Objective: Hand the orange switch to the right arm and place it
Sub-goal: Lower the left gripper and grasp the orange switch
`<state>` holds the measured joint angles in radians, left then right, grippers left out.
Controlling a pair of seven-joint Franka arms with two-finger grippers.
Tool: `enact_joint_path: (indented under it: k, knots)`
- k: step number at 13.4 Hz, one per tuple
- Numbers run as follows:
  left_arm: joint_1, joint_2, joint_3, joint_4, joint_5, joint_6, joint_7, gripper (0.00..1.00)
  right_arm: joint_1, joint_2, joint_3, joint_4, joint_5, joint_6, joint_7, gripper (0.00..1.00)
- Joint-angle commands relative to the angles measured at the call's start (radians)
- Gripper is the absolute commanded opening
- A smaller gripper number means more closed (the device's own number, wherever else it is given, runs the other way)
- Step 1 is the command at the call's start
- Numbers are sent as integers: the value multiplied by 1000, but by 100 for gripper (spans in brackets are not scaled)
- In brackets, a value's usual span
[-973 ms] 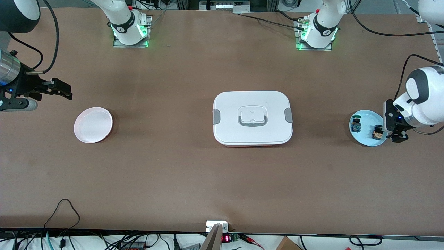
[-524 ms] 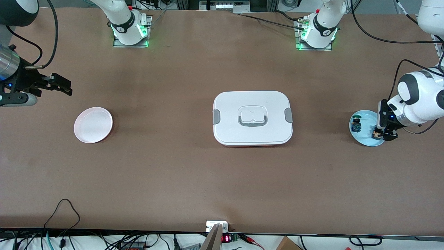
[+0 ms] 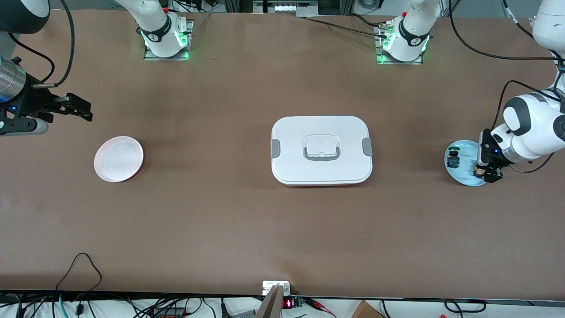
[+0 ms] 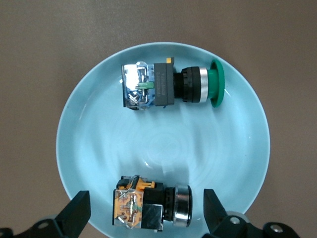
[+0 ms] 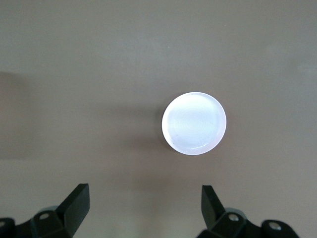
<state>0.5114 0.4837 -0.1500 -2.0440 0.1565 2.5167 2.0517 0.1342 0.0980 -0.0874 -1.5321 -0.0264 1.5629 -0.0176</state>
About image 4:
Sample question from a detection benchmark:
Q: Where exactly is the orange push button switch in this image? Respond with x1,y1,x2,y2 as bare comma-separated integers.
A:
112,175,193,233

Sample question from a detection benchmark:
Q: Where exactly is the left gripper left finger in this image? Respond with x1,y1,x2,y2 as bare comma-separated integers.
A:
0,190,91,238

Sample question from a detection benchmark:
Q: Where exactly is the light blue round plate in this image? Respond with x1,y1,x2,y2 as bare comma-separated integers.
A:
56,41,271,238

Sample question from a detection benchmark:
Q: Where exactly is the green mushroom button switch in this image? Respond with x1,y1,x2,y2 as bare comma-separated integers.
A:
121,57,225,111

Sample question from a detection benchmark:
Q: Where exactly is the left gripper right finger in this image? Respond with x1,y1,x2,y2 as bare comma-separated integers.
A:
203,188,302,238

